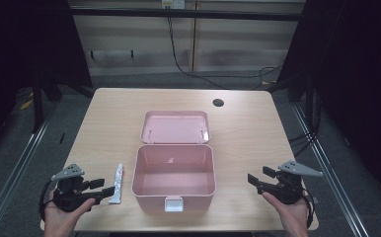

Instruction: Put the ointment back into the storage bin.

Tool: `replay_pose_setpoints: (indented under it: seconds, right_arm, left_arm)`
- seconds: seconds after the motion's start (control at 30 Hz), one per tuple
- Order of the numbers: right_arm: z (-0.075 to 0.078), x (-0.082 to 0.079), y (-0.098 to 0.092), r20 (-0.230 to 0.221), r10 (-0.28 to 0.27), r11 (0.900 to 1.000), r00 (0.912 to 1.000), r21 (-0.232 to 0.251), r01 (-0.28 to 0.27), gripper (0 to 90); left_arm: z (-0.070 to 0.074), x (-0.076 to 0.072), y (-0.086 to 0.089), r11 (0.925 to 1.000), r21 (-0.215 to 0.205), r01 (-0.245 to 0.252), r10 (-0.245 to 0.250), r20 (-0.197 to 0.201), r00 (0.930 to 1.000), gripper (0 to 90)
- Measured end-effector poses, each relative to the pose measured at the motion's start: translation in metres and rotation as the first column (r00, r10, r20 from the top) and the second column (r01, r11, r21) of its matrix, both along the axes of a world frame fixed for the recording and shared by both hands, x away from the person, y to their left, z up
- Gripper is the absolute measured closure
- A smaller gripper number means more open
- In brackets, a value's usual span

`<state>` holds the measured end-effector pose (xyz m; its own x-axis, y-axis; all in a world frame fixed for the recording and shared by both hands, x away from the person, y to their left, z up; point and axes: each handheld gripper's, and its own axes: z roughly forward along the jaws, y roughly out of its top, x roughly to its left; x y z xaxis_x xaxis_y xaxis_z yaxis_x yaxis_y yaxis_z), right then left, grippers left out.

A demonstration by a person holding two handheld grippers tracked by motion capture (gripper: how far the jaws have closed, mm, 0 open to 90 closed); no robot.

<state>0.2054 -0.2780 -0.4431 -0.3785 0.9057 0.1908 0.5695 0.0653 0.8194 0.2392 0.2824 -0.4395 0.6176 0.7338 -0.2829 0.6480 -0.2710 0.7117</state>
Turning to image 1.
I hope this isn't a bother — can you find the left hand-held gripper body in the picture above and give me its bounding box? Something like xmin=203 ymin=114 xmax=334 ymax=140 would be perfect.
xmin=50 ymin=163 xmax=97 ymax=213

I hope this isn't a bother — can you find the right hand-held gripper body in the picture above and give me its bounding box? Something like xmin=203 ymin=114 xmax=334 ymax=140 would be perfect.
xmin=268 ymin=159 xmax=325 ymax=205

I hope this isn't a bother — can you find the pink plastic storage box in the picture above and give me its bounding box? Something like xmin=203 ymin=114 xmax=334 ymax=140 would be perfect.
xmin=131 ymin=110 xmax=217 ymax=213

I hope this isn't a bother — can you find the person's left hand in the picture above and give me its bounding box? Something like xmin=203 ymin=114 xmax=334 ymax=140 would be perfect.
xmin=42 ymin=190 xmax=97 ymax=237

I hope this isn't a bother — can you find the person's right hand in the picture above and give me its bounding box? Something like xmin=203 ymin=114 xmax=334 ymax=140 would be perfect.
xmin=261 ymin=191 xmax=312 ymax=237

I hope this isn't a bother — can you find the black metal stand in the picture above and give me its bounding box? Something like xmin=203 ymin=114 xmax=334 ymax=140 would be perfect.
xmin=31 ymin=73 xmax=63 ymax=134

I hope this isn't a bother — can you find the yellow floor tape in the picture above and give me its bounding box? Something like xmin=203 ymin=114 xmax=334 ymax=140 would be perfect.
xmin=19 ymin=92 xmax=35 ymax=112

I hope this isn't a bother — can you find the dark curtain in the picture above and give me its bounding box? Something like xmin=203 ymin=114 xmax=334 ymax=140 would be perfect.
xmin=0 ymin=0 xmax=94 ymax=159
xmin=276 ymin=0 xmax=381 ymax=205

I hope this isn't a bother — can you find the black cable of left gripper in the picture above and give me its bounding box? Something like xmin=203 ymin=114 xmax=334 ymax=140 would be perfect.
xmin=38 ymin=179 xmax=55 ymax=222

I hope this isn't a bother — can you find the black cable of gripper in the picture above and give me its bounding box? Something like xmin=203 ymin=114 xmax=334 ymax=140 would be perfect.
xmin=300 ymin=189 xmax=316 ymax=229
xmin=38 ymin=179 xmax=55 ymax=222

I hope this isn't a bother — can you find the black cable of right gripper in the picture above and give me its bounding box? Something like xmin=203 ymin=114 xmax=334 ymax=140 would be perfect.
xmin=300 ymin=189 xmax=316 ymax=229

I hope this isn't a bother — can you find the aluminium floor rail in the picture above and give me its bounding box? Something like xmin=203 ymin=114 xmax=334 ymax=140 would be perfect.
xmin=0 ymin=108 xmax=58 ymax=237
xmin=291 ymin=104 xmax=370 ymax=237

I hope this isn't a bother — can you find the bundle of black cables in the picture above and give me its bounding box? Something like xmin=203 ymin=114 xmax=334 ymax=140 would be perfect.
xmin=288 ymin=88 xmax=323 ymax=158

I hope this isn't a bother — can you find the long black floor cable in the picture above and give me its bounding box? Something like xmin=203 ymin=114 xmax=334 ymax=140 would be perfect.
xmin=166 ymin=6 xmax=283 ymax=91

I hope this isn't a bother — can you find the black horizontal frame bar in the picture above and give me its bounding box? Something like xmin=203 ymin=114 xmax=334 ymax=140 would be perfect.
xmin=70 ymin=7 xmax=306 ymax=23

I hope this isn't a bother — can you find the white wall socket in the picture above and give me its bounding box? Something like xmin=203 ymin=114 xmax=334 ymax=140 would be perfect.
xmin=161 ymin=0 xmax=187 ymax=10

